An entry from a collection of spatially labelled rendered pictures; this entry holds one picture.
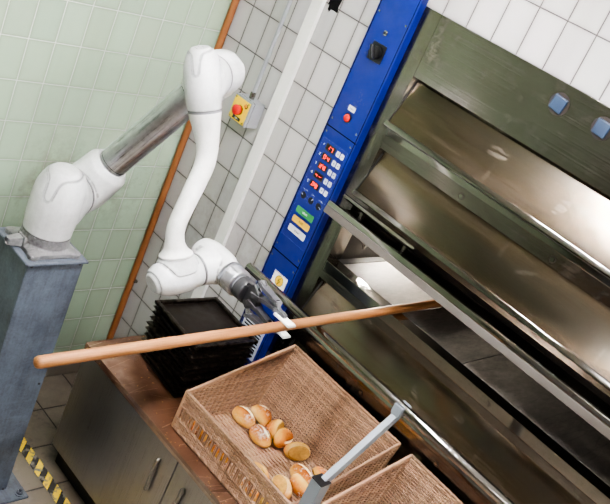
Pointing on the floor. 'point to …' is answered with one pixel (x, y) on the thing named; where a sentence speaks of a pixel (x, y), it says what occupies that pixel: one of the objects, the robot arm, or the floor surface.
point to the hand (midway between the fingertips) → (282, 325)
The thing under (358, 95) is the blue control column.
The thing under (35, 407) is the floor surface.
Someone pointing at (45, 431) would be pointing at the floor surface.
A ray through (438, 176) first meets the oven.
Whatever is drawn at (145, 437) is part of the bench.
